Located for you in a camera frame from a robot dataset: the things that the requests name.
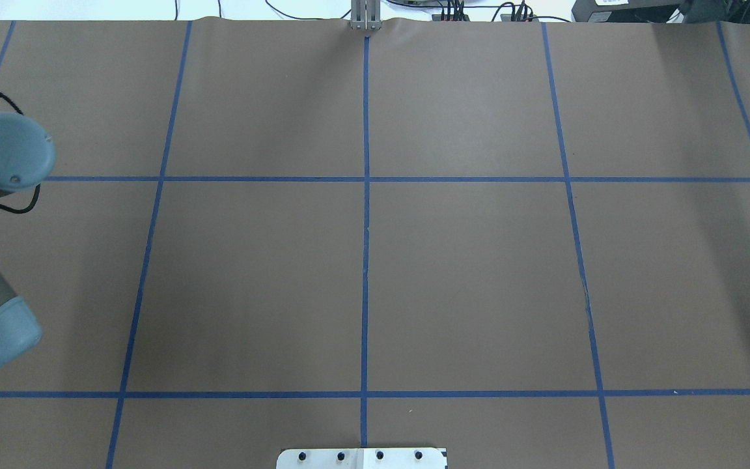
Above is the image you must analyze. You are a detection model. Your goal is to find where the thin black cable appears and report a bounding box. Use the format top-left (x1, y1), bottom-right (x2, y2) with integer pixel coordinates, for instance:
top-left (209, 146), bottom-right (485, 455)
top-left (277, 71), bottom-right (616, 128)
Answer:
top-left (264, 0), bottom-right (351, 20)

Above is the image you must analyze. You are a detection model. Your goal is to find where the black box with label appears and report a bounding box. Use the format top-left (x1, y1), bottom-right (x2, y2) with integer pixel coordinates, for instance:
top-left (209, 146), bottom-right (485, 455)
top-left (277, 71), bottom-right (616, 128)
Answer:
top-left (571, 1), bottom-right (684, 23)

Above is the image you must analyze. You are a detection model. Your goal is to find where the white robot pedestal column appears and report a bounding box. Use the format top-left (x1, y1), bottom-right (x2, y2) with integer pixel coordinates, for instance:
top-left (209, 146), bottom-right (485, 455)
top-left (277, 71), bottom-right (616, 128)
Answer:
top-left (275, 446), bottom-right (449, 468)

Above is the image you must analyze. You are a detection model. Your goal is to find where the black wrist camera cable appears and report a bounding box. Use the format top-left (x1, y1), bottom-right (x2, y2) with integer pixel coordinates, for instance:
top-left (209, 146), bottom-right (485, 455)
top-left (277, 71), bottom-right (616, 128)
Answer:
top-left (0, 87), bottom-right (42, 216)

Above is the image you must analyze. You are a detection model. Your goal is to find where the aluminium camera mast post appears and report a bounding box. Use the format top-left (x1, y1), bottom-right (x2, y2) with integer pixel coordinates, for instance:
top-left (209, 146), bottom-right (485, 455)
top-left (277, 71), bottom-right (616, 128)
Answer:
top-left (349, 0), bottom-right (383, 31)

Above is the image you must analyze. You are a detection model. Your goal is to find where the small electronics relay board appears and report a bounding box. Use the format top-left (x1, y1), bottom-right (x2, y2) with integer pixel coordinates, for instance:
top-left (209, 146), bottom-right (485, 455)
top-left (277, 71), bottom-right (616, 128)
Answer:
top-left (432, 1), bottom-right (469, 23)

